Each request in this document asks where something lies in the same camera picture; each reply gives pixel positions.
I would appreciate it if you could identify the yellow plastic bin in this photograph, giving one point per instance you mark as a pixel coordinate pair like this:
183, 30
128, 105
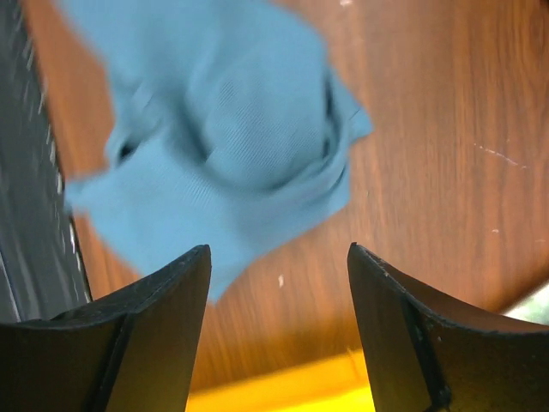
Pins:
338, 383

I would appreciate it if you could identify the blue tank top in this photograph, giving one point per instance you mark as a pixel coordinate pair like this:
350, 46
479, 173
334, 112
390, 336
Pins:
231, 129

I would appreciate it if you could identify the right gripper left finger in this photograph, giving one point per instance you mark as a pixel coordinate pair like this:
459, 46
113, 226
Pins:
132, 350

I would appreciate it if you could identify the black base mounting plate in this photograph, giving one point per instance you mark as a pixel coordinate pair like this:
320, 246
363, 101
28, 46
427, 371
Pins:
42, 273

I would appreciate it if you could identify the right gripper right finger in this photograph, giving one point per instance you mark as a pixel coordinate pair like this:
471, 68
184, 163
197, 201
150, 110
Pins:
428, 351

